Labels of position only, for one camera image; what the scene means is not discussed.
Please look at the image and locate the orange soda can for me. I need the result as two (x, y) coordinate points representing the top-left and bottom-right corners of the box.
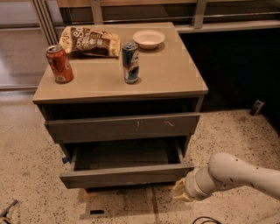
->
(45, 45), (74, 83)

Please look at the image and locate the blue white drink can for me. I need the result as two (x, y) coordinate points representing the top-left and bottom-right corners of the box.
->
(122, 42), (139, 84)

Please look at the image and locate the brown chip bag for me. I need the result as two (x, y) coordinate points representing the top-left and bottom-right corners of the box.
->
(59, 26), (121, 58)

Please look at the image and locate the small black floor bracket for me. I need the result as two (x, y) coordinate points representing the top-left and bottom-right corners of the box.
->
(249, 100), (264, 116)

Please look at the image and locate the metal tool on floor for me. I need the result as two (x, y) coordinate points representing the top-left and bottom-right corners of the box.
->
(0, 199), (18, 224)

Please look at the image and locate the grey drawer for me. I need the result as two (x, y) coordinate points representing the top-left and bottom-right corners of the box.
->
(60, 140), (193, 189)
(45, 113), (200, 144)

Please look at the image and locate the metal window railing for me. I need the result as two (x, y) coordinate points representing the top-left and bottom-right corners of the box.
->
(29, 0), (280, 45)

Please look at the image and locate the white paper bowl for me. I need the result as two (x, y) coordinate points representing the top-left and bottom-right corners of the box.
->
(133, 30), (165, 50)

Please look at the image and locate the grey drawer cabinet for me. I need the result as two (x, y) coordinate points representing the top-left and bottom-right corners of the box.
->
(31, 22), (209, 194)

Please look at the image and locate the grey top drawer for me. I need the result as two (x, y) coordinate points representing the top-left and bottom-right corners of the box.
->
(45, 113), (200, 144)

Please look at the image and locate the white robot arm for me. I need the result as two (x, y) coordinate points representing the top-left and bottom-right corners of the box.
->
(172, 152), (280, 202)

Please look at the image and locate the black floor cable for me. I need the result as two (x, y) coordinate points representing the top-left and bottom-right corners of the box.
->
(191, 215), (223, 224)

